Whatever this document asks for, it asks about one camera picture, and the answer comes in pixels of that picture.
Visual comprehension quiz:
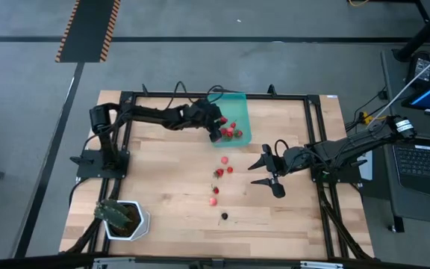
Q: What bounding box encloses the green cactus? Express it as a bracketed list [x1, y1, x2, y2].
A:
[93, 198, 134, 231]

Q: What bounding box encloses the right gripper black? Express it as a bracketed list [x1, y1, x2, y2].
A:
[247, 143, 314, 188]

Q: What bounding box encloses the slanted black floor tape strip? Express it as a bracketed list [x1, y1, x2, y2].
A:
[13, 61, 86, 259]

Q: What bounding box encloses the black metal table frame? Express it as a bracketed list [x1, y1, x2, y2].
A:
[60, 83, 376, 262]

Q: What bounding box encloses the yellow cable connector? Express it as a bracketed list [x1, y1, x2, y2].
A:
[360, 111, 392, 126]

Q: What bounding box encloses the teal plastic tupperware container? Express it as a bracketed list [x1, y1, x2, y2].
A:
[206, 92, 253, 147]

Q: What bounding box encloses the dark grey laptop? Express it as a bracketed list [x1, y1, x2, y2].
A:
[381, 133, 430, 228]

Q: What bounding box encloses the silver metal bracket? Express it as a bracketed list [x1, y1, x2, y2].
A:
[92, 256, 137, 269]
[299, 260, 345, 269]

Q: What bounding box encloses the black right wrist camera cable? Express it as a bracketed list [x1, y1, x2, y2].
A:
[274, 139, 292, 155]

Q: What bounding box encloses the black left wrist camera cable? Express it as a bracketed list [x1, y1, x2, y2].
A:
[163, 80, 225, 111]

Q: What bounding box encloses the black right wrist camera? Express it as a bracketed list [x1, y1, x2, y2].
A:
[271, 182, 287, 200]

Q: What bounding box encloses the black power adapter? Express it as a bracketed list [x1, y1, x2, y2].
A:
[406, 51, 430, 90]

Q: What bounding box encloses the white hexagonal plant pot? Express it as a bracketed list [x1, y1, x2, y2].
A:
[102, 200, 152, 242]

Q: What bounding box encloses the black mat with orange stripes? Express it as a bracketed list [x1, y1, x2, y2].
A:
[54, 0, 122, 64]

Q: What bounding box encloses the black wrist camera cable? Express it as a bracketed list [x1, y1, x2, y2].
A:
[274, 139, 292, 155]
[163, 80, 225, 111]

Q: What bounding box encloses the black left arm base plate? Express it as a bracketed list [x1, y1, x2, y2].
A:
[69, 151, 131, 180]

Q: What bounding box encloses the black stand pole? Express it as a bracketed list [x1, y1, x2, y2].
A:
[393, 0, 430, 63]

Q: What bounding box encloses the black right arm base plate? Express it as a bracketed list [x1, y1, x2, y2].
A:
[311, 155, 368, 185]

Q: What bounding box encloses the thin white rod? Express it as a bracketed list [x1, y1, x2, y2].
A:
[365, 43, 430, 130]

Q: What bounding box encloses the grey side desk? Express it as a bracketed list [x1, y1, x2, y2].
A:
[380, 47, 430, 229]

